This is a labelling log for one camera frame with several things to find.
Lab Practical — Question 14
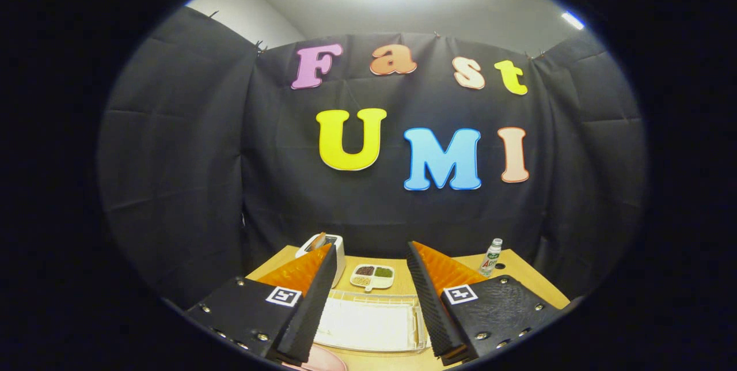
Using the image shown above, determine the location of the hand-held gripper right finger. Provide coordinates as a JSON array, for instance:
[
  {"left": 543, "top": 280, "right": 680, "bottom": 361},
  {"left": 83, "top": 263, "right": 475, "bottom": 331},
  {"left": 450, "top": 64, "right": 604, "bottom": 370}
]
[{"left": 406, "top": 241, "right": 568, "bottom": 366}]

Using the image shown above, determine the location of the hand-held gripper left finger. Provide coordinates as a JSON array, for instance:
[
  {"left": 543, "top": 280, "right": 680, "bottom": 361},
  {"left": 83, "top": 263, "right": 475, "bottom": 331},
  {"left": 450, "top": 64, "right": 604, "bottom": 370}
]
[{"left": 184, "top": 243, "right": 338, "bottom": 367}]

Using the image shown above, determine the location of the white wire dish rack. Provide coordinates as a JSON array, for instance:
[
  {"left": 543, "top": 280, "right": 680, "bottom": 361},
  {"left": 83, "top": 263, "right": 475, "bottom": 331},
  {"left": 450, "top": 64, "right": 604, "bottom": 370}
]
[{"left": 314, "top": 289, "right": 431, "bottom": 354}]

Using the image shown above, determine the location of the pink plate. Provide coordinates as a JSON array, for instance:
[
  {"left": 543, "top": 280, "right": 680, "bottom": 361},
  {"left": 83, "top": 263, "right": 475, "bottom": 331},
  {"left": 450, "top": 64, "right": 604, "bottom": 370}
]
[{"left": 282, "top": 343, "right": 349, "bottom": 371}]

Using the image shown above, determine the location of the white divided snack dish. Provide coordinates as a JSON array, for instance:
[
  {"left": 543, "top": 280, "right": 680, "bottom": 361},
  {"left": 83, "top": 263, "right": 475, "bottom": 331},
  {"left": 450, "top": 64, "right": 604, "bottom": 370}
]
[{"left": 349, "top": 263, "right": 396, "bottom": 292}]

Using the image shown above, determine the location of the white toaster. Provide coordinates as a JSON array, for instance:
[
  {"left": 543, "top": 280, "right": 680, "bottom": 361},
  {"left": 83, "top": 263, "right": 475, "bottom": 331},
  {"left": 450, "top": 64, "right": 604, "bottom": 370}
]
[{"left": 295, "top": 233, "right": 346, "bottom": 289}]

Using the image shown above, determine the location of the white drip tray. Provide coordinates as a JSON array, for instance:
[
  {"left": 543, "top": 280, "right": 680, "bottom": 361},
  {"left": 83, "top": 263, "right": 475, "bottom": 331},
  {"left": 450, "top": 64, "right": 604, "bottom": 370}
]
[{"left": 316, "top": 297, "right": 418, "bottom": 351}]

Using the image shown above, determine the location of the white green drink bottle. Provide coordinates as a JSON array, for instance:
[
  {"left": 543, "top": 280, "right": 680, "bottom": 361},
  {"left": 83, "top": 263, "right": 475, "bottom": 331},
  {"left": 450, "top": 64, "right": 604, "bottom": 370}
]
[{"left": 479, "top": 238, "right": 503, "bottom": 277}]

